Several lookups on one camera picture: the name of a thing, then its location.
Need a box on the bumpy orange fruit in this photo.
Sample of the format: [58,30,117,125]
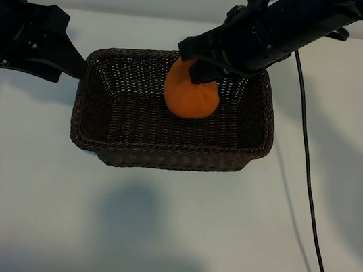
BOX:
[160,55,226,124]

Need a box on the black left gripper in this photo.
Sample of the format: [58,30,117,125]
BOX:
[0,0,97,88]

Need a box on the dark brown woven basket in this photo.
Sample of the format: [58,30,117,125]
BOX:
[64,36,285,191]

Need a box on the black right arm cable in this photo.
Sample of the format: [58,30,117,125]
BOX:
[261,48,363,272]

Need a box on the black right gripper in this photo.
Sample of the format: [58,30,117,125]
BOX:
[172,0,300,99]

